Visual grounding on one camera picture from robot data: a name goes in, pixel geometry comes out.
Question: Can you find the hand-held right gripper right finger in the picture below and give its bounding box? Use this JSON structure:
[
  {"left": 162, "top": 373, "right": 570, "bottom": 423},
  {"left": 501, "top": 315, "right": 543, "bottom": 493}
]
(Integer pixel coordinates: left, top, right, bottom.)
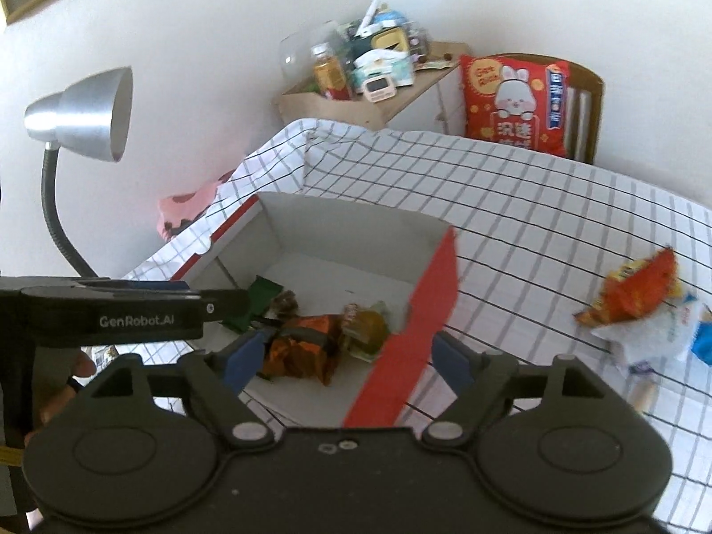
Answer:
[{"left": 420, "top": 331, "right": 621, "bottom": 449}]

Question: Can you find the orange snack packet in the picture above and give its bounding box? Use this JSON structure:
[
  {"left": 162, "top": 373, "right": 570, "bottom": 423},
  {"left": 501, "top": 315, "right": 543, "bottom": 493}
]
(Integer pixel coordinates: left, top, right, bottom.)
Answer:
[{"left": 259, "top": 314, "right": 344, "bottom": 386}]

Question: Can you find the silver desk lamp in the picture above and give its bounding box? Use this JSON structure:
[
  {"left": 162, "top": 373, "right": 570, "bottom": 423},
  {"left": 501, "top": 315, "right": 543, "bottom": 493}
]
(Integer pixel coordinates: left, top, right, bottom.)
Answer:
[{"left": 23, "top": 67, "right": 134, "bottom": 280}]

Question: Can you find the blue snack packet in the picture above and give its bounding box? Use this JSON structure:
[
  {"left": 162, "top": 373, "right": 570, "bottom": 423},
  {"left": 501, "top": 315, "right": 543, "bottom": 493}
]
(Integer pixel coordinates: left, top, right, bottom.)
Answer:
[{"left": 690, "top": 305, "right": 712, "bottom": 369}]

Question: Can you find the pink cloth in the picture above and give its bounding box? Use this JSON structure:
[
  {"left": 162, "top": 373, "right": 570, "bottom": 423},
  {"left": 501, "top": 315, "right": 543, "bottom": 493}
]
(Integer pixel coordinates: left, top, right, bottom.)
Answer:
[{"left": 157, "top": 178, "right": 235, "bottom": 243}]

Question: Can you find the orange drink bottle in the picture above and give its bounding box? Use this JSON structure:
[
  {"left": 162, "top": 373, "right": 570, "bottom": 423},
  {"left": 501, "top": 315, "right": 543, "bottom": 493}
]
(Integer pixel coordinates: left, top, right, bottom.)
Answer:
[{"left": 311, "top": 44, "right": 355, "bottom": 101}]

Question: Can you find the wooden chair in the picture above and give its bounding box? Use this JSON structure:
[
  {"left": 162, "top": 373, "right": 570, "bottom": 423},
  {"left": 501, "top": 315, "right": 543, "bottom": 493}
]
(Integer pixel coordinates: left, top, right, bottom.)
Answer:
[{"left": 523, "top": 54, "right": 605, "bottom": 166}]

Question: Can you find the white kitchen timer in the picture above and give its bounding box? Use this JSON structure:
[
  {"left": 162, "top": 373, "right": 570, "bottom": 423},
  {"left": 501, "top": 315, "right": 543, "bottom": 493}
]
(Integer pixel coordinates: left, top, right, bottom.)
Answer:
[{"left": 361, "top": 75, "right": 397, "bottom": 104}]

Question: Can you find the dark brown snack packet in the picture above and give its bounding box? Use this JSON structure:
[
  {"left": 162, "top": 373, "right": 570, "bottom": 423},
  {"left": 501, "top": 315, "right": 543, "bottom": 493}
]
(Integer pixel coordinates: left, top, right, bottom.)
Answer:
[{"left": 270, "top": 291, "right": 300, "bottom": 320}]

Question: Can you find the white snack packet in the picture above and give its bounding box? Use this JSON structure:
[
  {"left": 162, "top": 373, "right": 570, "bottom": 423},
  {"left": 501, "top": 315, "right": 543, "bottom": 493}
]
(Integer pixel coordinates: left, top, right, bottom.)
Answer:
[{"left": 592, "top": 295, "right": 700, "bottom": 369}]

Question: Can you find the red snack packet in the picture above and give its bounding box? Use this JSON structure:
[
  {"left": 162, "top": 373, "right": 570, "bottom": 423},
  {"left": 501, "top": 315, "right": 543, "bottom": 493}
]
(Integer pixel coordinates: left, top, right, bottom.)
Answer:
[{"left": 575, "top": 247, "right": 680, "bottom": 326}]

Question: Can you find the red cardboard box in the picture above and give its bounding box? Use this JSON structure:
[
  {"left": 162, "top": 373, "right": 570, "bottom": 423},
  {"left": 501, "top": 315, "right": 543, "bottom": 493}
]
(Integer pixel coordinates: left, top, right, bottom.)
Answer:
[{"left": 170, "top": 192, "right": 460, "bottom": 429}]

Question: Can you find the wooden side cabinet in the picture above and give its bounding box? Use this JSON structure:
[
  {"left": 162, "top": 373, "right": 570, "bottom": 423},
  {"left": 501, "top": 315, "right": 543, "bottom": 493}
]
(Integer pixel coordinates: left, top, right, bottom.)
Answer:
[{"left": 278, "top": 41, "right": 464, "bottom": 135}]

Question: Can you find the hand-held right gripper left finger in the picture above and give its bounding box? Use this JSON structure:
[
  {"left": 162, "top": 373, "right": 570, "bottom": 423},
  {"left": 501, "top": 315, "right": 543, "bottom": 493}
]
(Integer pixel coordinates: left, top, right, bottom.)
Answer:
[{"left": 69, "top": 327, "right": 276, "bottom": 451}]

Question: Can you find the green snack packet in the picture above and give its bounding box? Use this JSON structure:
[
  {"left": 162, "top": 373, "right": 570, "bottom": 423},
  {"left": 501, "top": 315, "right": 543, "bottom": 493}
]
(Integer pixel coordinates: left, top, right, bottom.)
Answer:
[{"left": 221, "top": 275, "right": 283, "bottom": 332}]

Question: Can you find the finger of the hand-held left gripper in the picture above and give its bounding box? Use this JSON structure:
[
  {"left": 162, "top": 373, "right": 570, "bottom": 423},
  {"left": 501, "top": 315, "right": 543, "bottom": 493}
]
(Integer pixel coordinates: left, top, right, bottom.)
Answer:
[
  {"left": 22, "top": 287, "right": 252, "bottom": 324},
  {"left": 0, "top": 275, "right": 193, "bottom": 297}
]

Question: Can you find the red rabbit cushion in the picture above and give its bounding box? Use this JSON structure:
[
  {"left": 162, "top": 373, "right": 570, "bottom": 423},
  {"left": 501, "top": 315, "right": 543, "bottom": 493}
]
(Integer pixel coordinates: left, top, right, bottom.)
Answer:
[{"left": 459, "top": 54, "right": 573, "bottom": 159}]

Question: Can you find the tissue pack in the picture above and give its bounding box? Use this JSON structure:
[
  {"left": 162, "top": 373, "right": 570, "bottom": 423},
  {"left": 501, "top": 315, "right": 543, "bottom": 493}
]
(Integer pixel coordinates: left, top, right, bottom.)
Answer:
[{"left": 353, "top": 49, "right": 416, "bottom": 88}]

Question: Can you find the white checked tablecloth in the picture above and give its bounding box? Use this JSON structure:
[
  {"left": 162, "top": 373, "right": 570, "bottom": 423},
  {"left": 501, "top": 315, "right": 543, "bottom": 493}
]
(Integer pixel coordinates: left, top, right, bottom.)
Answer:
[{"left": 119, "top": 117, "right": 712, "bottom": 534}]

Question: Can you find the white tube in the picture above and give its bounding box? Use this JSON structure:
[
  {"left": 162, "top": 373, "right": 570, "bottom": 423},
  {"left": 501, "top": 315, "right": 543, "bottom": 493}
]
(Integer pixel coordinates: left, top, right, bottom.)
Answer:
[{"left": 356, "top": 0, "right": 382, "bottom": 37}]

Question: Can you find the person's left hand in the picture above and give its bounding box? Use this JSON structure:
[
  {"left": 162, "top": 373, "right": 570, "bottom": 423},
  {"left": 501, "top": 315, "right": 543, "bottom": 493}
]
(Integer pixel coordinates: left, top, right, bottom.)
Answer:
[{"left": 25, "top": 349, "right": 97, "bottom": 441}]

